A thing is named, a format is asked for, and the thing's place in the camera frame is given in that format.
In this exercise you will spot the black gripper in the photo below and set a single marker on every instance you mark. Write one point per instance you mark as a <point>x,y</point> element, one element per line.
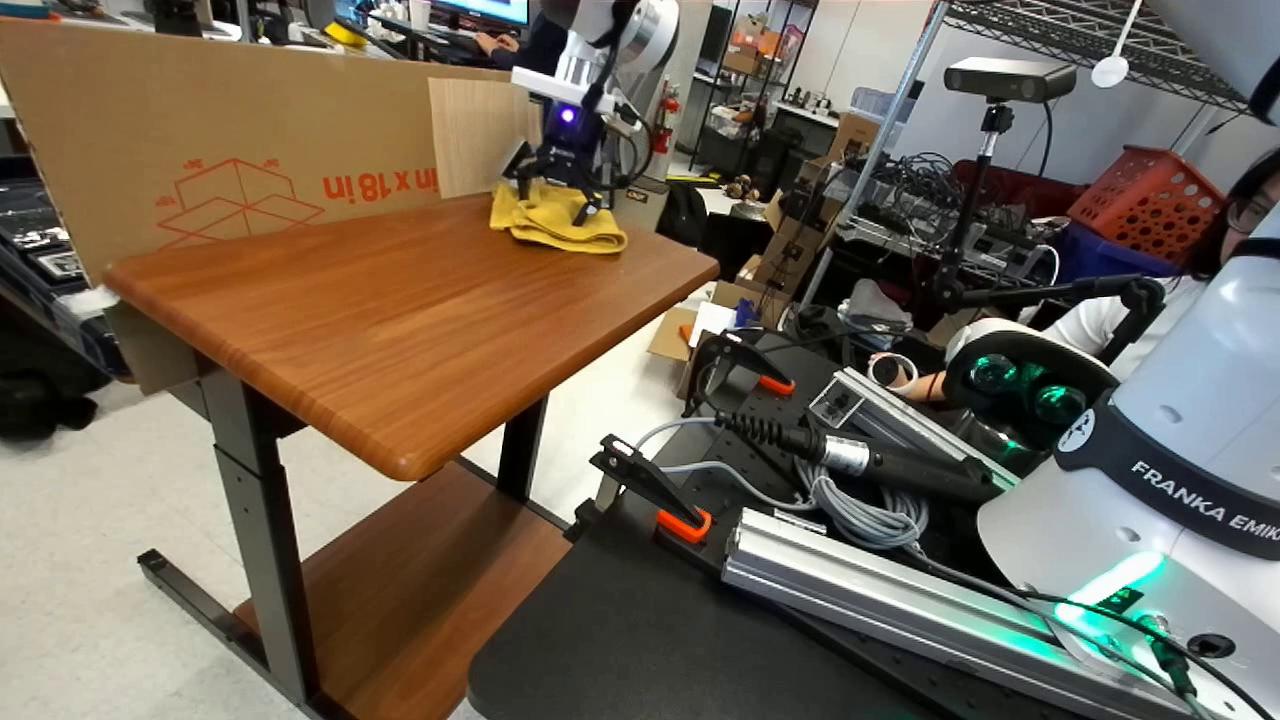
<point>570,135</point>

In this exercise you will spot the yellow terry towel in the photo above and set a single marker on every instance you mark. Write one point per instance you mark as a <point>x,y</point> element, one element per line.
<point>574,236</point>

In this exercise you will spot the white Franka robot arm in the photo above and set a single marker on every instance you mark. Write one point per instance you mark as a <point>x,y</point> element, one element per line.
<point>1202,401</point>

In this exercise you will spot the red fire extinguisher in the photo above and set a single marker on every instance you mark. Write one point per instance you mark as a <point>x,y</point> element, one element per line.
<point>663,120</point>

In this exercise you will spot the person in dark clothes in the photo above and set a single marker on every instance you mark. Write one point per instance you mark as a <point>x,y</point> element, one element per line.
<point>538,41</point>

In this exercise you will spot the computer monitor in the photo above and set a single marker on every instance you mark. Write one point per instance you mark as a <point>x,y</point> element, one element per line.
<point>486,9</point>

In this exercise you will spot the small cardboard box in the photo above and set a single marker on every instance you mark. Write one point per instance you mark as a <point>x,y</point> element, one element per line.
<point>681,332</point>

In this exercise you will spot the brown cardboard box stack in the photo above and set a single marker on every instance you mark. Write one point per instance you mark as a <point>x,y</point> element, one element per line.
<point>792,254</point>

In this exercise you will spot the large brown cardboard box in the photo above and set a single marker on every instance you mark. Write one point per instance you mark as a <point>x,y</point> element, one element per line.
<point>202,120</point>

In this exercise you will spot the short aluminium extrusion block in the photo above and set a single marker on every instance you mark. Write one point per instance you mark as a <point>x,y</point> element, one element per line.
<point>864,401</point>

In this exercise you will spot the white round lamp head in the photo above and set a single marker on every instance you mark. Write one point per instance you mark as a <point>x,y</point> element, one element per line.
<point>1111,70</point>

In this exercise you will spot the blue plastic bin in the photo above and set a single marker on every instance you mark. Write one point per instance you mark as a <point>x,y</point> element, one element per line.
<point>1121,254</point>

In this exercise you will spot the red plastic basket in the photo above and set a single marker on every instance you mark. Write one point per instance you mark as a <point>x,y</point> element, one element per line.
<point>1146,201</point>

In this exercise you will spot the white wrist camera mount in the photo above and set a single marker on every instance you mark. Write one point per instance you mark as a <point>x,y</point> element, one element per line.
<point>546,85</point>

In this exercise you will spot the black camera stand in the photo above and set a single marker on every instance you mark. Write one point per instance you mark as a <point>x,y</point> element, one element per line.
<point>987,173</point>

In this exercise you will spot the black metal table frame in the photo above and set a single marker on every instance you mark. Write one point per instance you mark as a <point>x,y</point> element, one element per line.
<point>260,535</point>

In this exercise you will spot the black camera on stand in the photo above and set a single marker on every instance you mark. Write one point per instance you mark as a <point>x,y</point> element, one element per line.
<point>1009,77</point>

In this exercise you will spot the long aluminium extrusion rail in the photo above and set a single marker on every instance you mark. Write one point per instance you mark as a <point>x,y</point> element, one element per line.
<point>864,586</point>

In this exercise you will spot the white camera green lenses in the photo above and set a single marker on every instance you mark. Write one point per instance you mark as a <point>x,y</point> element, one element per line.
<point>1024,384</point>

